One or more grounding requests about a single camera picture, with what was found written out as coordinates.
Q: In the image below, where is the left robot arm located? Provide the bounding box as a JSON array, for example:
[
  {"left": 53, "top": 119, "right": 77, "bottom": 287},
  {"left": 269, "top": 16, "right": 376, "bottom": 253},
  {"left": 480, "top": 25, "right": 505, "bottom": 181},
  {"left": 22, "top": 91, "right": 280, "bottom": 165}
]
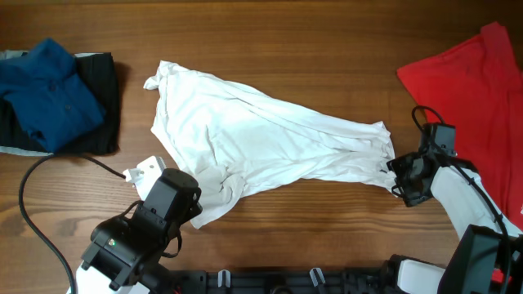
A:
[{"left": 70, "top": 168, "right": 203, "bottom": 293}]

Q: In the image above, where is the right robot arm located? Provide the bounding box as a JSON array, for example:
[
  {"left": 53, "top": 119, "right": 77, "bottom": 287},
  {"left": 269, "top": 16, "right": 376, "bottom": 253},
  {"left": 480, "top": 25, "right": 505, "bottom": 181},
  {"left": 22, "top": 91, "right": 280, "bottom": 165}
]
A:
[{"left": 387, "top": 123, "right": 522, "bottom": 293}]

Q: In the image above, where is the white t-shirt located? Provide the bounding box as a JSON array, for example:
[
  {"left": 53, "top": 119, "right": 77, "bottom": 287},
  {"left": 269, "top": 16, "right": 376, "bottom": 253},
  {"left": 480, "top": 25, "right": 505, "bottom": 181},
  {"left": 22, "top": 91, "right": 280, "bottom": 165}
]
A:
[{"left": 144, "top": 61, "right": 395, "bottom": 228}]

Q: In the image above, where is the red t-shirt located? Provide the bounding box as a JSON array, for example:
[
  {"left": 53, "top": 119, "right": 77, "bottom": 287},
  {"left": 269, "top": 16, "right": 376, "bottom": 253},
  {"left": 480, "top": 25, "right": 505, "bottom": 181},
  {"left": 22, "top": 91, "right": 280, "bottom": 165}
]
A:
[{"left": 397, "top": 22, "right": 522, "bottom": 227}]

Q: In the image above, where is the black folded garment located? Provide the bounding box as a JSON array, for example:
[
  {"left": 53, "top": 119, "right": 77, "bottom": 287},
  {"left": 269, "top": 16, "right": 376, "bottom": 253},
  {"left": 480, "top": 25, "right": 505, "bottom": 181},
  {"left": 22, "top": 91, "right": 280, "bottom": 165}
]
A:
[{"left": 1, "top": 53, "right": 121, "bottom": 155}]

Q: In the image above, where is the blue folded shirt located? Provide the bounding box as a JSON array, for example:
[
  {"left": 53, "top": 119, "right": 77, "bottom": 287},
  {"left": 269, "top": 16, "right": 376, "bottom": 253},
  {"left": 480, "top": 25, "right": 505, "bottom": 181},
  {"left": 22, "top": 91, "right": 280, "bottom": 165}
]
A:
[{"left": 1, "top": 38, "right": 105, "bottom": 152}]

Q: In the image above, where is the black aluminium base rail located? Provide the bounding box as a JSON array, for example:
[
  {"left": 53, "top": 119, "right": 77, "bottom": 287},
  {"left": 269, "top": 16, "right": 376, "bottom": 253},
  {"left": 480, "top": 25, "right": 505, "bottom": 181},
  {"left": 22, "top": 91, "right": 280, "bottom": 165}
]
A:
[{"left": 167, "top": 267, "right": 402, "bottom": 294}]

